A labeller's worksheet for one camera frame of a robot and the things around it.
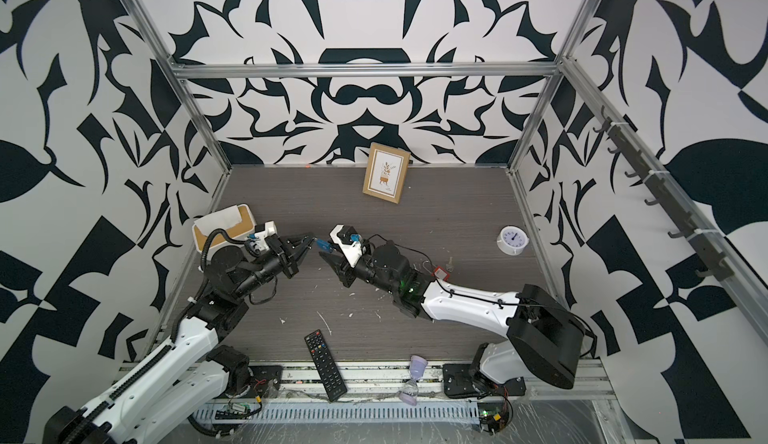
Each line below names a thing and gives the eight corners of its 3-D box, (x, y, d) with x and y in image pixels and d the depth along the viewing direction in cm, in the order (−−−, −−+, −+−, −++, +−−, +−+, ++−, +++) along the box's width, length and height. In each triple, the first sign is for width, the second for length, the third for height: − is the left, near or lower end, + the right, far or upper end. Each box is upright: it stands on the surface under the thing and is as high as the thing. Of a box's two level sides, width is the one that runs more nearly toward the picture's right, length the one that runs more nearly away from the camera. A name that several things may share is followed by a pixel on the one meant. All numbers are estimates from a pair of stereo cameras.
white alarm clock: (499, 257, 98) (503, 251, 96) (493, 231, 105) (496, 225, 102) (529, 257, 99) (533, 251, 96) (520, 231, 105) (524, 225, 102)
